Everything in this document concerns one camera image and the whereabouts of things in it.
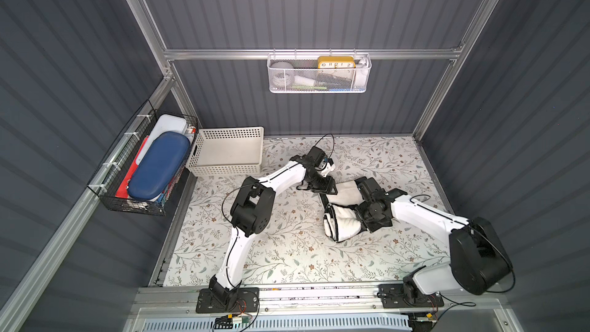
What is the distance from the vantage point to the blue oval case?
64cm

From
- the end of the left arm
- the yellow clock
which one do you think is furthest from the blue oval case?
the yellow clock

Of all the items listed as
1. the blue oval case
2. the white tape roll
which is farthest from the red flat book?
the white tape roll

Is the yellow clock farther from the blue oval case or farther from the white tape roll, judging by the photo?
the blue oval case

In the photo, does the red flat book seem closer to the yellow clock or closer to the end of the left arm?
the end of the left arm

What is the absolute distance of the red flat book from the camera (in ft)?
2.12

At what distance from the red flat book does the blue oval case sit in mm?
10

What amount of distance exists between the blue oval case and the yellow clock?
22.5 inches

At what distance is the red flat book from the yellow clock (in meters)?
0.69

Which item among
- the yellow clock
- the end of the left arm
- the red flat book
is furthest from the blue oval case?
the yellow clock

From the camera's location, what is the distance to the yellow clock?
885 millimetres

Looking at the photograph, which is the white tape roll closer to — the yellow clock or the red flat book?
the yellow clock

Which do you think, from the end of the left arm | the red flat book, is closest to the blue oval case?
the red flat book

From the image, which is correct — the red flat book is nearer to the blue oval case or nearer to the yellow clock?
the blue oval case

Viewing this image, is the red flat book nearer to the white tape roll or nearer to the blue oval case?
the blue oval case
